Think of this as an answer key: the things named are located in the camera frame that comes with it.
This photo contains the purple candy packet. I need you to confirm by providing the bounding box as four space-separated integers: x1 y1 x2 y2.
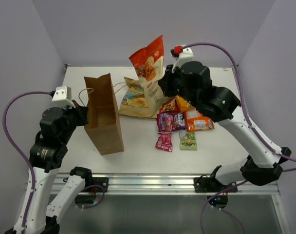
157 112 186 132

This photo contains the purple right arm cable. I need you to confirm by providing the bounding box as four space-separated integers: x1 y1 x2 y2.
186 42 296 234

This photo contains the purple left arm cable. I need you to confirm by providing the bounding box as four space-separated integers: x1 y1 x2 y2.
3 91 53 231

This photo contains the orange yellow snack bag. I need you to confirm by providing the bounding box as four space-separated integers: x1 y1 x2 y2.
175 96 194 112

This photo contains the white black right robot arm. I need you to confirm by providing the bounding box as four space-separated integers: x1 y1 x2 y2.
158 61 291 192

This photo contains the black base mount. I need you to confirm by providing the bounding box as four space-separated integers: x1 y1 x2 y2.
193 175 238 209
74 177 109 209

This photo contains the pink small snack packet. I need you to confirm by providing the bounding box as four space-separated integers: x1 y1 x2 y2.
155 133 173 152

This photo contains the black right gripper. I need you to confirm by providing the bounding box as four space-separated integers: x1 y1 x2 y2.
159 63 199 108

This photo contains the orange white snack packet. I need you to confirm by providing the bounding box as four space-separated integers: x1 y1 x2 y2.
184 109 215 132

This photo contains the brown paper bag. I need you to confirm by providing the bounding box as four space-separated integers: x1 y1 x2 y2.
84 74 124 155

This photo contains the brown potato chips bag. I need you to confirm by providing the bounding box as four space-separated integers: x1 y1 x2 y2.
119 77 157 118

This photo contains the cassava chips bag cream red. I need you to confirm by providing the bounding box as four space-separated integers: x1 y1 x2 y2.
129 36 167 116

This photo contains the red snack packet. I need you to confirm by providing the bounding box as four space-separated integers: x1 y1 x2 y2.
159 97 179 113

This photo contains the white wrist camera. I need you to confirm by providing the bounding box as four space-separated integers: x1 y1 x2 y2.
52 86 75 108
170 45 194 73

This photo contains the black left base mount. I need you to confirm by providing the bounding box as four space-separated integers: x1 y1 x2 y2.
74 177 109 209

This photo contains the green small snack packet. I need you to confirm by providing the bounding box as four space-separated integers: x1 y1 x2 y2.
179 132 198 151

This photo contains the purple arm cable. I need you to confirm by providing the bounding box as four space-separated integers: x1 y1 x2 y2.
3 91 53 231
186 42 296 234

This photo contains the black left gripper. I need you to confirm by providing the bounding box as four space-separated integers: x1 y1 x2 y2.
60 98 89 142

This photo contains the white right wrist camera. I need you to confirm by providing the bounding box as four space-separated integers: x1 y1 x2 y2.
170 45 194 73

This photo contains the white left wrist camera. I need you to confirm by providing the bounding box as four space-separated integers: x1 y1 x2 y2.
52 86 75 108

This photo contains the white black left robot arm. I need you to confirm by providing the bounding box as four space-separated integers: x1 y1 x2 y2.
7 103 93 234

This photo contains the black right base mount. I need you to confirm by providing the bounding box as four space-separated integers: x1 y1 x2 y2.
193 175 238 209

